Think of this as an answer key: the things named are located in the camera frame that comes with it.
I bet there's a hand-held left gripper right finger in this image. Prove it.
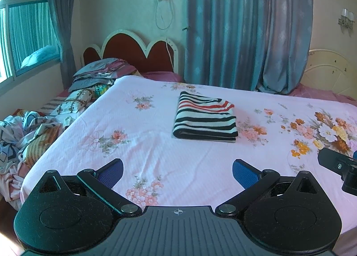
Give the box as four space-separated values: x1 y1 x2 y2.
215 158 326 217

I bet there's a teal cushion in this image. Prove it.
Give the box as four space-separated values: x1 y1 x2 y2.
21 45 61 68

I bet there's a white cable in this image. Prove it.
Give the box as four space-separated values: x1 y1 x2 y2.
155 0 175 74

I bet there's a floral pink bed sheet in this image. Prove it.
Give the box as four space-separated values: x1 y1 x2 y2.
19 75 357 245

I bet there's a grey curtain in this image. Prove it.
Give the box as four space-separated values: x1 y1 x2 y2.
46 0 82 91

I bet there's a striped knit sweater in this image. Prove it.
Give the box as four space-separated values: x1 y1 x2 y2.
172 91 239 144

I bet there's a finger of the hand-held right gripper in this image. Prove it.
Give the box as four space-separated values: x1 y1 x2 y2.
318 148 357 174

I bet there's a window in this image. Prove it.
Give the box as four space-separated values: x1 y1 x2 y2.
0 0 61 84

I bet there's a folded bedding pile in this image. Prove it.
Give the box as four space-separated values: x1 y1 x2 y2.
68 58 138 92

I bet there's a crumpled patterned quilt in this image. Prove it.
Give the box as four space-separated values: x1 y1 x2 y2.
0 84 112 210

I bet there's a cream headboard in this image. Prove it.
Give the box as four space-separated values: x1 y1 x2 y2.
303 49 357 98

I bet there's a blue curtain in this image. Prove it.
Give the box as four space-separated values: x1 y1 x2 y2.
185 0 315 95

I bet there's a red scalloped headboard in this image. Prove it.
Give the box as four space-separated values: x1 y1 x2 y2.
81 29 181 74

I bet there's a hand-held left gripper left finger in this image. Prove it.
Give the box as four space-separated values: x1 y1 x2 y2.
31 158 142 216

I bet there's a plain pink bed sheet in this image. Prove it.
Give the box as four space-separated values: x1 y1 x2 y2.
289 83 357 103

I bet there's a pink pillow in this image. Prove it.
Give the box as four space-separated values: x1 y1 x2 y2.
142 71 185 83

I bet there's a wall lamp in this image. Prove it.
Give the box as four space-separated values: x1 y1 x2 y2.
338 8 356 29

